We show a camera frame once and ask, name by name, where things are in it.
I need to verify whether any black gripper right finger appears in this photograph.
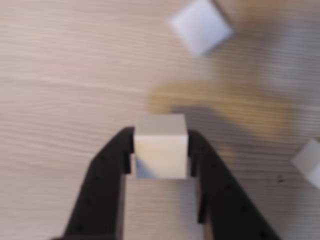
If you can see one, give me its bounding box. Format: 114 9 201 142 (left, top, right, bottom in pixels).
186 128 285 240

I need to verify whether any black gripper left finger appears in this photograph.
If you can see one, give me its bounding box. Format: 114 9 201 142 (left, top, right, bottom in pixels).
49 126 136 240

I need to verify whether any white cube block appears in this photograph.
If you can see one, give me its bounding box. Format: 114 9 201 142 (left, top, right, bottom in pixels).
167 0 236 58
291 138 320 190
133 113 189 180

